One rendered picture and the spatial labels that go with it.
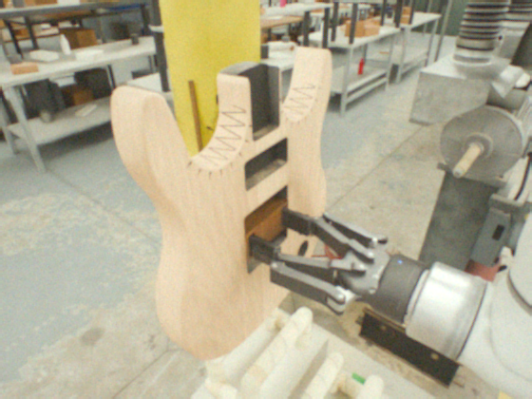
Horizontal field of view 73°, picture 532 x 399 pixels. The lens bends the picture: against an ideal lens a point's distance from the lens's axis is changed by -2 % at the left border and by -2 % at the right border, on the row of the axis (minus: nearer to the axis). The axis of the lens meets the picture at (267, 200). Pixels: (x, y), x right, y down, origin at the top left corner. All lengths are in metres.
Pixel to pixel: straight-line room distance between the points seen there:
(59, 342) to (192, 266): 2.06
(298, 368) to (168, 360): 1.43
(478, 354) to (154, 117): 0.36
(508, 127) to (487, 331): 1.02
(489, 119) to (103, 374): 2.05
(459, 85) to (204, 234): 0.81
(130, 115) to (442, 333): 0.35
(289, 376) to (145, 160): 0.57
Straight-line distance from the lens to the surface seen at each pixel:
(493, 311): 0.41
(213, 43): 1.42
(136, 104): 0.32
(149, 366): 2.17
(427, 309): 0.41
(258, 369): 0.66
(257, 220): 0.49
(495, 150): 1.39
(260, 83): 0.44
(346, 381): 0.84
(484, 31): 1.19
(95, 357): 2.29
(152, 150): 0.32
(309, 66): 0.54
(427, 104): 1.09
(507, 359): 0.41
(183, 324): 0.45
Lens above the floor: 1.78
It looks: 34 degrees down
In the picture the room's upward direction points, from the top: straight up
